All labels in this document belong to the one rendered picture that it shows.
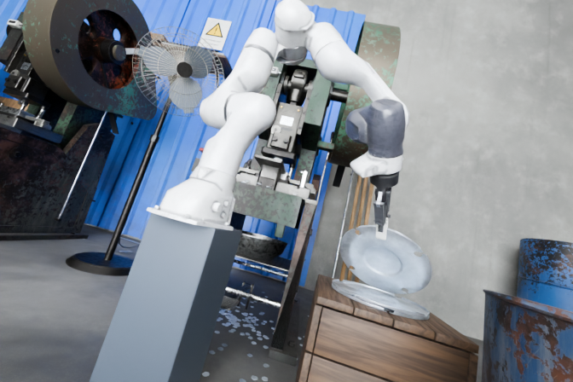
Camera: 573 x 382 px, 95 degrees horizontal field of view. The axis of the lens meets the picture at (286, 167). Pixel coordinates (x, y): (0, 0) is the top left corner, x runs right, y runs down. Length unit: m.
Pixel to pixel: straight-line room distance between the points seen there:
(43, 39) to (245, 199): 1.41
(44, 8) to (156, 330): 1.78
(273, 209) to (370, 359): 0.71
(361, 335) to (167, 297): 0.46
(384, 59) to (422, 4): 2.61
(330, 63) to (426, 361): 0.79
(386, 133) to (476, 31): 3.31
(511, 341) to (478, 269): 2.61
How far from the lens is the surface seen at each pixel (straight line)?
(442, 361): 0.83
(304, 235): 1.17
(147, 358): 0.76
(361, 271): 1.04
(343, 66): 0.84
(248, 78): 0.83
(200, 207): 0.64
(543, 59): 4.10
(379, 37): 1.44
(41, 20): 2.08
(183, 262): 0.68
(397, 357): 0.80
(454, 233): 2.98
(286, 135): 1.45
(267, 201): 1.25
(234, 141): 0.73
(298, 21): 0.87
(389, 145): 0.69
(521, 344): 0.46
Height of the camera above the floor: 0.50
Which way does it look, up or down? 12 degrees up
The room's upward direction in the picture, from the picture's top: 15 degrees clockwise
